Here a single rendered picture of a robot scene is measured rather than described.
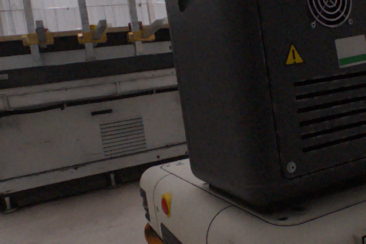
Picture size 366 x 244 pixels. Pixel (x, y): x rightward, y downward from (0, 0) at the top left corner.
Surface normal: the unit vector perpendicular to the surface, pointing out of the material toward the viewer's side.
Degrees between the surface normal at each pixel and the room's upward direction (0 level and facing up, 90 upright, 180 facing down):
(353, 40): 90
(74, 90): 90
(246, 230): 28
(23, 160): 90
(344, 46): 90
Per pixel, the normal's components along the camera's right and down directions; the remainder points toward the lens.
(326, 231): 0.04, -0.87
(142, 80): 0.36, 0.00
